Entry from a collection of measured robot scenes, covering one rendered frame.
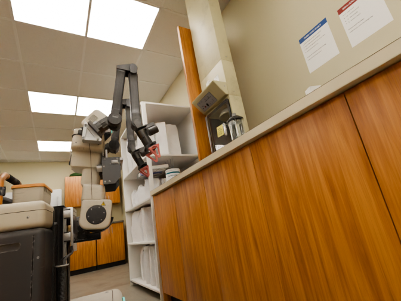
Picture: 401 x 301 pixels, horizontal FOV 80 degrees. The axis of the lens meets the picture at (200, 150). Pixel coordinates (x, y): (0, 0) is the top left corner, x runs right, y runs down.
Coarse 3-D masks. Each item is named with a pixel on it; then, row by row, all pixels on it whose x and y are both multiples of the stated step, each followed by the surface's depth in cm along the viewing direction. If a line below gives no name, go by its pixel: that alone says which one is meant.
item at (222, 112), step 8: (224, 104) 170; (216, 112) 179; (224, 112) 170; (208, 120) 189; (216, 120) 179; (224, 120) 170; (216, 128) 179; (216, 136) 179; (224, 136) 170; (216, 144) 179; (224, 144) 170
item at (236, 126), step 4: (232, 120) 146; (236, 120) 145; (240, 120) 146; (228, 124) 152; (232, 124) 146; (236, 124) 145; (240, 124) 145; (232, 128) 146; (236, 128) 144; (240, 128) 144; (244, 128) 146; (232, 132) 145; (236, 132) 144; (240, 132) 143; (244, 132) 145; (232, 136) 145; (236, 136) 143; (232, 140) 146
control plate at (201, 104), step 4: (208, 92) 174; (204, 96) 179; (208, 96) 176; (212, 96) 174; (200, 100) 183; (204, 100) 182; (208, 100) 179; (212, 100) 177; (216, 100) 175; (200, 104) 186; (204, 104) 184; (208, 104) 182; (212, 104) 180; (200, 108) 189; (204, 108) 187
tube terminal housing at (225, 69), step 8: (216, 64) 182; (224, 64) 177; (232, 64) 181; (216, 72) 182; (224, 72) 174; (232, 72) 178; (224, 80) 173; (232, 80) 175; (232, 88) 172; (232, 96) 169; (240, 96) 174; (232, 104) 167; (240, 104) 171; (208, 112) 191; (232, 112) 164; (240, 112) 168; (248, 128) 166
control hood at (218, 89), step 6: (210, 84) 168; (216, 84) 166; (222, 84) 168; (204, 90) 175; (210, 90) 172; (216, 90) 169; (222, 90) 167; (198, 96) 182; (216, 96) 173; (222, 96) 170; (192, 102) 190; (198, 102) 186; (216, 102) 177; (198, 108) 191; (210, 108) 184; (204, 114) 192
